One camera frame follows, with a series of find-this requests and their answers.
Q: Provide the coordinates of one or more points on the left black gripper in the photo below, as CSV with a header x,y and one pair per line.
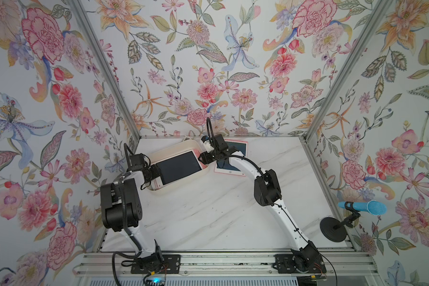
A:
x,y
155,171

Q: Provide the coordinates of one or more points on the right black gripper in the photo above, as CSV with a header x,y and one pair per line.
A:
x,y
205,158

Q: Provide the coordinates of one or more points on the cream plastic storage box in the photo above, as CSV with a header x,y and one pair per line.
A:
x,y
173,150

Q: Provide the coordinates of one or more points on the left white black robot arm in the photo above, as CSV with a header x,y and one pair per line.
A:
x,y
121,212

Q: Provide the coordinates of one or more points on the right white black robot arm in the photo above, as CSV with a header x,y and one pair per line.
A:
x,y
267,193

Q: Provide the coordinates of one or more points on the blue microphone on stand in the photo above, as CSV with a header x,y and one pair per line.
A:
x,y
336,230

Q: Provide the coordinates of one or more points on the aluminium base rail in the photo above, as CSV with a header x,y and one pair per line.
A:
x,y
341,262

